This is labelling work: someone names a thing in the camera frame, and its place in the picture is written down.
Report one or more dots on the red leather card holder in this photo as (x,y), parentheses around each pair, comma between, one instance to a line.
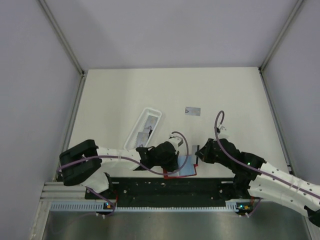
(189,169)

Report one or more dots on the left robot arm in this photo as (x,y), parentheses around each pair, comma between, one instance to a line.
(88,165)

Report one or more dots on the middle card in basket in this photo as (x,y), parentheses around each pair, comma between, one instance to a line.
(148,130)

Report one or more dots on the white plastic basket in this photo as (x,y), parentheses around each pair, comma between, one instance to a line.
(140,125)

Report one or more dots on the silver card on table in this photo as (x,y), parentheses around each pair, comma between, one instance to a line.
(193,111)

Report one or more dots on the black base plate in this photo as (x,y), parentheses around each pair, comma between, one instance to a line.
(173,192)

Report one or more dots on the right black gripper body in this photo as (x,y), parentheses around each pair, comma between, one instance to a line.
(210,155)

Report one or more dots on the silver magnetic stripe card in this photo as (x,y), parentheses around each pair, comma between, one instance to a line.
(195,148)

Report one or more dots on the white slotted cable duct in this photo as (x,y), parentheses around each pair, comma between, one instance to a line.
(96,206)

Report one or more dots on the aluminium frame rail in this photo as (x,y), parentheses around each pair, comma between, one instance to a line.
(57,191)

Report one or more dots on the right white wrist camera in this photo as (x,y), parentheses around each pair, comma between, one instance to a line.
(221,129)

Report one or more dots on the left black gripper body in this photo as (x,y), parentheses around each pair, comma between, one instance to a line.
(168,163)

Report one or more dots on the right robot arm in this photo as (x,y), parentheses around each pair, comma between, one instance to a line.
(257,178)

